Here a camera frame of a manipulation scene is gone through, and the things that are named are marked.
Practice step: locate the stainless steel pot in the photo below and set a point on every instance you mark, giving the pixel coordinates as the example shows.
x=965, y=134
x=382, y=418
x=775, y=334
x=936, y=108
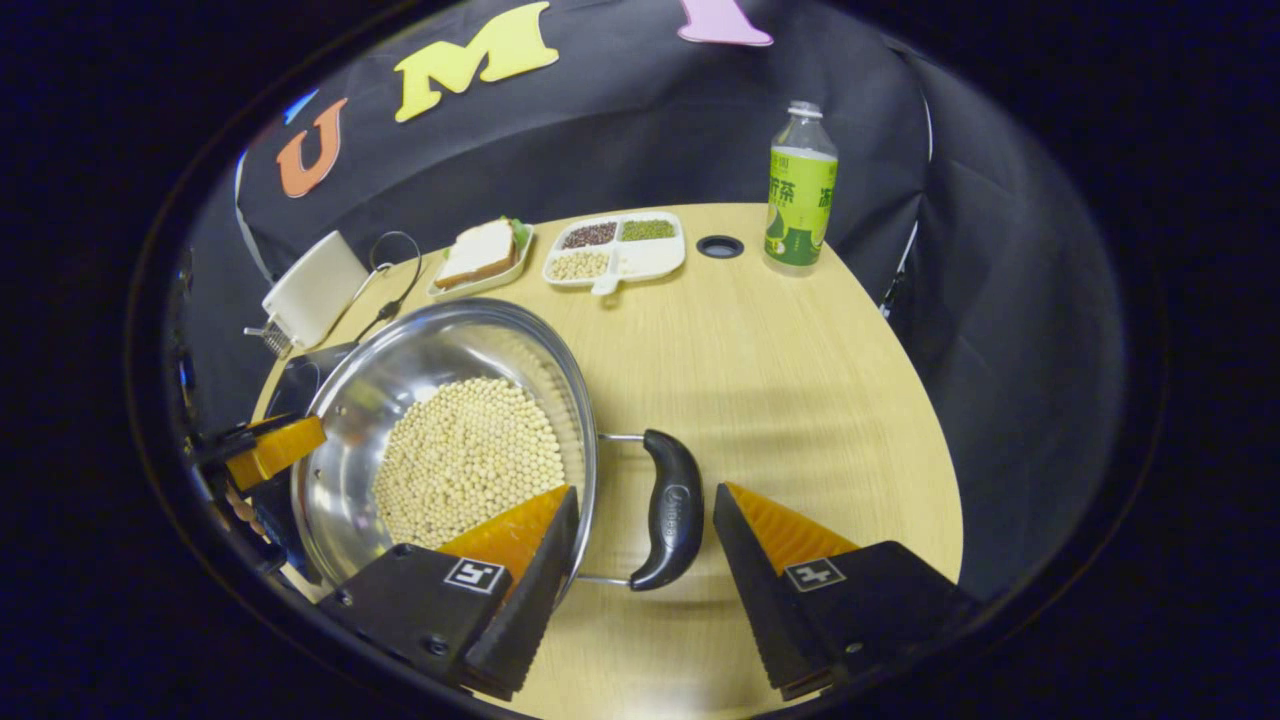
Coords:
x=400, y=370

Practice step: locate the green label drink bottle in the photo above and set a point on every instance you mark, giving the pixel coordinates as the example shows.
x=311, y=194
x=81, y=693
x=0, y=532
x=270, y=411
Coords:
x=800, y=200

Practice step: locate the white toaster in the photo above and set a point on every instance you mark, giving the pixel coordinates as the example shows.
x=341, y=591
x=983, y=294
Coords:
x=315, y=290

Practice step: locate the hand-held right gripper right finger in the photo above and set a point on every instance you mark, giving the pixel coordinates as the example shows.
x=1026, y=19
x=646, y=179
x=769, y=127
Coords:
x=760, y=590

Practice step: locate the white sandwich plate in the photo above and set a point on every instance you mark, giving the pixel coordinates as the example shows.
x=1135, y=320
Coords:
x=505, y=275

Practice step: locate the black backdrop cloth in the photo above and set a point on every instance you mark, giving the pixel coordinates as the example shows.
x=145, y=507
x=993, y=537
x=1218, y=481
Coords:
x=1000, y=300

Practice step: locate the white divided bean plate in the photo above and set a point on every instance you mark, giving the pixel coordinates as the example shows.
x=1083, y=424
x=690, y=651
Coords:
x=650, y=258

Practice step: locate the black induction cooktop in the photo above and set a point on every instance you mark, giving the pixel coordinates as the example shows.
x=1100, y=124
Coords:
x=300, y=385

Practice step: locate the white bread sandwich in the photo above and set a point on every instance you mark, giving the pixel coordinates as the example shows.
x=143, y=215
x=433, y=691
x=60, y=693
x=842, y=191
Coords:
x=478, y=250

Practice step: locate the pile of soybeans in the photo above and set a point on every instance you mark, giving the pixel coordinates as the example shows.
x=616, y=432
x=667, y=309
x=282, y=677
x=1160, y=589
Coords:
x=465, y=460

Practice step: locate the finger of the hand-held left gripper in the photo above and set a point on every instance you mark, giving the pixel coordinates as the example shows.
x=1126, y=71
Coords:
x=275, y=450

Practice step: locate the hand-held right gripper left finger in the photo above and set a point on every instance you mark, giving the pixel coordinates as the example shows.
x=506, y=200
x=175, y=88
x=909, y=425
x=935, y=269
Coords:
x=520, y=620

